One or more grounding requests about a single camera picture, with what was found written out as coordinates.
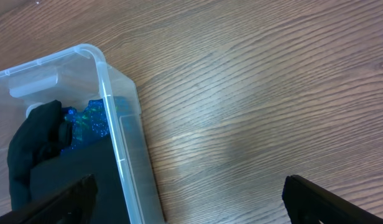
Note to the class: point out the clear plastic storage container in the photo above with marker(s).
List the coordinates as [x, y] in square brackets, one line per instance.
[75, 76]

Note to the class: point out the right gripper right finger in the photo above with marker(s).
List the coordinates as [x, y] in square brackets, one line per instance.
[308, 203]

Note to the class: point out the large black garment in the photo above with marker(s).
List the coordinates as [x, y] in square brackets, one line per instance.
[38, 168]

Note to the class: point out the blue glitter fabric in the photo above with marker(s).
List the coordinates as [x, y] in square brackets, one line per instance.
[88, 126]

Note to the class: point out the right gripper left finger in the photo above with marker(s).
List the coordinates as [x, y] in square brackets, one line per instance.
[73, 204]

